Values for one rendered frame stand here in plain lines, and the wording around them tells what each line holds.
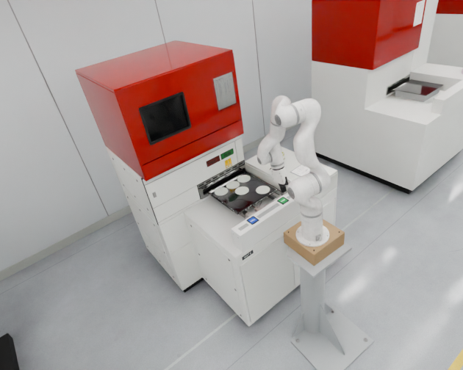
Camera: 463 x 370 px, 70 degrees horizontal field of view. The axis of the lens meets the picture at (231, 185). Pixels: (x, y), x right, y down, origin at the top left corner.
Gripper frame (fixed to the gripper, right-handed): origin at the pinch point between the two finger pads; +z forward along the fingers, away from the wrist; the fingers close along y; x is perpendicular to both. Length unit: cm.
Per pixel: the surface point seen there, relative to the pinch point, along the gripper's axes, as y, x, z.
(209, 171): -58, -17, -10
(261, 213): -4.6, -17.9, 10.0
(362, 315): 26, 25, 115
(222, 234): -23.4, -39.4, 19.8
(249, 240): -0.4, -33.9, 18.7
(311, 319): 15, -13, 94
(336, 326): 19, 3, 112
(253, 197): -27.9, -5.1, 10.7
